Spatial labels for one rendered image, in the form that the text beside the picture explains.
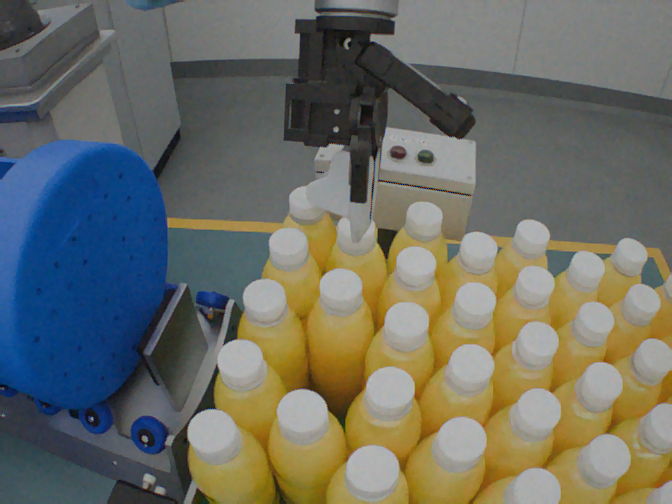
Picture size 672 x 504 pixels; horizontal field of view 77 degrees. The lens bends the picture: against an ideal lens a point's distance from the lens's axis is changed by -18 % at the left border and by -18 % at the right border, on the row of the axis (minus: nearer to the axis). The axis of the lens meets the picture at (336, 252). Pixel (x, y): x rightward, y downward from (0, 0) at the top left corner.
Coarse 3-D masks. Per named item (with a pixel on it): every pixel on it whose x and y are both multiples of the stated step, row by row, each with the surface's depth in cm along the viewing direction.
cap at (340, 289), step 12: (324, 276) 48; (336, 276) 48; (348, 276) 48; (324, 288) 47; (336, 288) 47; (348, 288) 47; (360, 288) 47; (324, 300) 47; (336, 300) 46; (348, 300) 46
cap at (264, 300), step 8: (264, 280) 47; (272, 280) 47; (248, 288) 47; (256, 288) 47; (264, 288) 47; (272, 288) 47; (280, 288) 47; (248, 296) 46; (256, 296) 46; (264, 296) 46; (272, 296) 46; (280, 296) 46; (248, 304) 45; (256, 304) 45; (264, 304) 45; (272, 304) 45; (280, 304) 46; (248, 312) 46; (256, 312) 45; (264, 312) 45; (272, 312) 45; (280, 312) 46; (256, 320) 46; (264, 320) 46; (272, 320) 46
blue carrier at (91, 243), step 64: (0, 192) 38; (64, 192) 40; (128, 192) 50; (0, 256) 35; (64, 256) 41; (128, 256) 52; (0, 320) 36; (64, 320) 42; (128, 320) 54; (64, 384) 43
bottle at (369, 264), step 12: (336, 240) 54; (336, 252) 55; (348, 252) 53; (360, 252) 53; (372, 252) 54; (336, 264) 54; (348, 264) 54; (360, 264) 53; (372, 264) 54; (384, 264) 56; (360, 276) 54; (372, 276) 54; (384, 276) 56; (372, 288) 55; (372, 300) 57; (372, 312) 58
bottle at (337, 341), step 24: (312, 312) 50; (336, 312) 47; (360, 312) 49; (312, 336) 50; (336, 336) 48; (360, 336) 49; (312, 360) 53; (336, 360) 50; (360, 360) 51; (312, 384) 57; (336, 384) 53; (360, 384) 55; (336, 408) 57
